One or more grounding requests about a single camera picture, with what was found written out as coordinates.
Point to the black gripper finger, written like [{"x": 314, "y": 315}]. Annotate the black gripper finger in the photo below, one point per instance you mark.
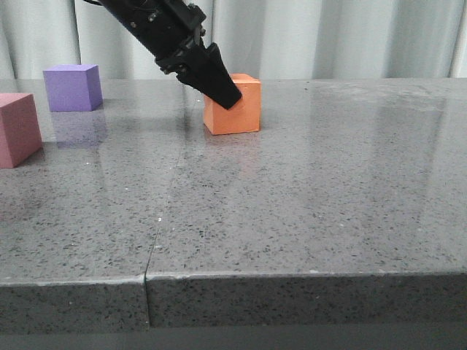
[{"x": 204, "y": 70}]

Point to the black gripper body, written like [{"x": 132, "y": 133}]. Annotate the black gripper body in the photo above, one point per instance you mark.
[{"x": 171, "y": 30}]

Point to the orange foam cube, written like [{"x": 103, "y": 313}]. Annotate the orange foam cube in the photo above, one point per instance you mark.
[{"x": 244, "y": 116}]

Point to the grey pleated curtain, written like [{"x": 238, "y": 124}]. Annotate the grey pleated curtain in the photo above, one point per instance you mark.
[{"x": 265, "y": 39}]

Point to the purple foam cube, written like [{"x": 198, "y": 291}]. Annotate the purple foam cube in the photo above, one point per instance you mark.
[{"x": 73, "y": 88}]

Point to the pink foam cube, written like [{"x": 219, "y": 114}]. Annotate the pink foam cube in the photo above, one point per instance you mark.
[{"x": 20, "y": 133}]

